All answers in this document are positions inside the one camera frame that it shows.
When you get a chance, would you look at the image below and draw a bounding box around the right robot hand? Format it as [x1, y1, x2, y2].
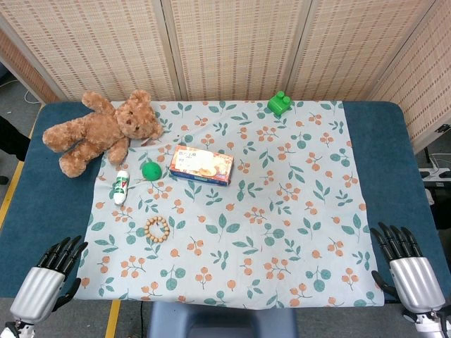
[369, 221, 447, 323]

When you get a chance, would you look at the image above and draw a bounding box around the brown teddy bear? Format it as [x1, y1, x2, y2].
[42, 89, 165, 179]

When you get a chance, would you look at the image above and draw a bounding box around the white bottle green label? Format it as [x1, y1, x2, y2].
[112, 170, 130, 206]

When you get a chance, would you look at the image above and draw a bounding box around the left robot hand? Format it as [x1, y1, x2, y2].
[9, 235, 89, 325]

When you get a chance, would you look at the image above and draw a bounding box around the green toy building block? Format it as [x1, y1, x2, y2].
[266, 90, 295, 117]

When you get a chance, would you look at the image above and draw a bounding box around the wooden bead bracelet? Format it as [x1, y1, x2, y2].
[145, 215, 171, 244]

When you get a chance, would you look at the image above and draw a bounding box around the black object beside table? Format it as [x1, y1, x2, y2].
[0, 115, 32, 163]

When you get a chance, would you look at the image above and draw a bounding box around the bamboo folding screen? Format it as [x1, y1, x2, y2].
[0, 0, 451, 154]

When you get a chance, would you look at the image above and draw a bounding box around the floral print tablecloth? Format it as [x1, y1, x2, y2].
[72, 100, 385, 308]

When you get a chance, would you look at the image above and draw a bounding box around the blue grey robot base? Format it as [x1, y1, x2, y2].
[146, 301, 299, 338]

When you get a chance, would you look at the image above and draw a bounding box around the green ball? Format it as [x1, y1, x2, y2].
[141, 161, 163, 182]

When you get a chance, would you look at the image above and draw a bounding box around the orange blue biscuit box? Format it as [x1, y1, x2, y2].
[168, 144, 235, 187]

